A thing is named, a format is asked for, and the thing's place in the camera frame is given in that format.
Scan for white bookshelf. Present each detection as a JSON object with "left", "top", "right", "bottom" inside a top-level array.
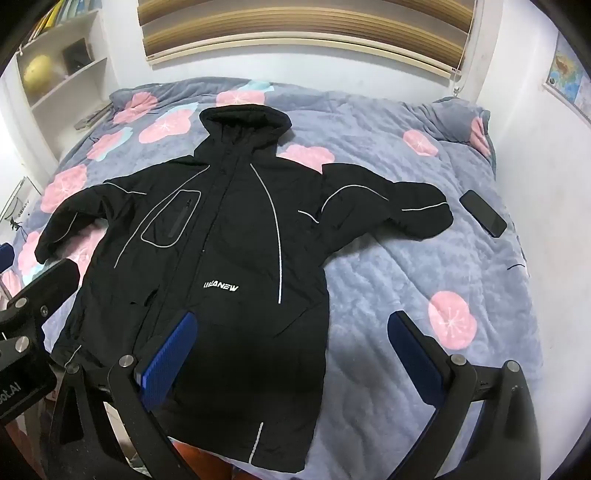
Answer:
[{"left": 0, "top": 0, "right": 112, "bottom": 162}]

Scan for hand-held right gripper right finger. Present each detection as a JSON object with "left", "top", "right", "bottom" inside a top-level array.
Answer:
[{"left": 388, "top": 310, "right": 556, "bottom": 480}]

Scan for grey floral blanket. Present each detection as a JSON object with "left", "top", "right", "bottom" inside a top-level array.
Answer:
[{"left": 0, "top": 78, "right": 546, "bottom": 480}]

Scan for wall map poster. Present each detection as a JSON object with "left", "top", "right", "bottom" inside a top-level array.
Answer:
[{"left": 544, "top": 34, "right": 591, "bottom": 123}]

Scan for striped window blind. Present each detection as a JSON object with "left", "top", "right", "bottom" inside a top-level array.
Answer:
[{"left": 137, "top": 0, "right": 476, "bottom": 83}]

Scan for yellow ball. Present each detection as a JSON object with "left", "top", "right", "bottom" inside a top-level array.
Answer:
[{"left": 22, "top": 54, "right": 58, "bottom": 95}]

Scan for black smartphone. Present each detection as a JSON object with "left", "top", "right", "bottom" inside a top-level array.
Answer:
[{"left": 459, "top": 189, "right": 508, "bottom": 238}]

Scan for orange cloth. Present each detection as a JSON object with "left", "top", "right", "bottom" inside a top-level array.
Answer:
[{"left": 168, "top": 438, "right": 232, "bottom": 480}]

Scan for white blind cord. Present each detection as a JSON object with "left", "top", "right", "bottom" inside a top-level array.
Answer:
[{"left": 450, "top": 9, "right": 476, "bottom": 97}]

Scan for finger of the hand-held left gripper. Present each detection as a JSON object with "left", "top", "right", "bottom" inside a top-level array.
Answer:
[{"left": 9, "top": 258, "right": 80, "bottom": 319}]

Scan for row of books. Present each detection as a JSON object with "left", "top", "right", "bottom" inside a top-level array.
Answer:
[{"left": 23, "top": 0, "right": 86, "bottom": 42}]

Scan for black hooded jacket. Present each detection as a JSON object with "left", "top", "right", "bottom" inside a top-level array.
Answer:
[{"left": 34, "top": 105, "right": 454, "bottom": 467}]

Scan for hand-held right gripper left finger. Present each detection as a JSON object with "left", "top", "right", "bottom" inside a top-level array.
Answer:
[{"left": 46, "top": 310, "right": 200, "bottom": 480}]

